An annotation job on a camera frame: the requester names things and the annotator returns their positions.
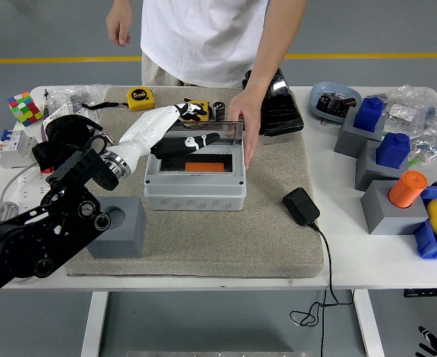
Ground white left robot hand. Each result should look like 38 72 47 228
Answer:
106 102 221 176

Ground person's left hand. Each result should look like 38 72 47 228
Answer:
227 89 263 168

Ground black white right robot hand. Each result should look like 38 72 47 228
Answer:
415 326 437 357

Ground person's right hand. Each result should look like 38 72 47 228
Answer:
105 7 133 48

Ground orange cylinder battery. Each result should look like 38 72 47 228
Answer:
185 161 225 173
388 170 429 209

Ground grey junction box with lid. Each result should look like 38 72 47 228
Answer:
143 118 248 212

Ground blue block battery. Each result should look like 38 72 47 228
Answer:
353 97 386 133
375 132 412 169

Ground yellow tape measure chrome face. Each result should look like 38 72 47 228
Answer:
183 98 211 122

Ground black table control panel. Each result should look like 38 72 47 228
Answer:
403 288 437 298

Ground white table leg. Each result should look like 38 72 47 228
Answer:
80 292 109 357
353 289 385 357

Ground black cloth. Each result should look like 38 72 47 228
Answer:
31 114 103 174

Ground dark electronic components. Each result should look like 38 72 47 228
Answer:
316 91 357 116

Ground light blue bowl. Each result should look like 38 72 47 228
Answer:
310 81 363 125

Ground person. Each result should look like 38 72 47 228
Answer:
139 0 308 89

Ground white printed card pack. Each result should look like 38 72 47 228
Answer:
40 103 74 135

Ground grey block holder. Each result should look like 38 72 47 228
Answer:
354 139 412 193
333 109 386 159
360 180 430 235

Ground black power adapter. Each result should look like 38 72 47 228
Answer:
281 187 322 226

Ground grey block with round hole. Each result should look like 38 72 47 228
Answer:
86 196 147 260

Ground blue plastic bin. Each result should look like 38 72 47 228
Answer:
413 185 437 260

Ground large colourful puzzle cube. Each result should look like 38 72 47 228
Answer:
7 91 44 128

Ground grey-brown mat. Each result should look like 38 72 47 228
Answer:
60 86 325 279

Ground white circuit breaker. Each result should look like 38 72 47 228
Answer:
0 128 39 168

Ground clear plastic parts bags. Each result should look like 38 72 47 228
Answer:
366 84 437 168

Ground yellow tape measure with strap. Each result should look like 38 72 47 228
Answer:
80 87 156 112

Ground black adapter cord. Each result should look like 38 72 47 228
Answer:
289 221 355 357

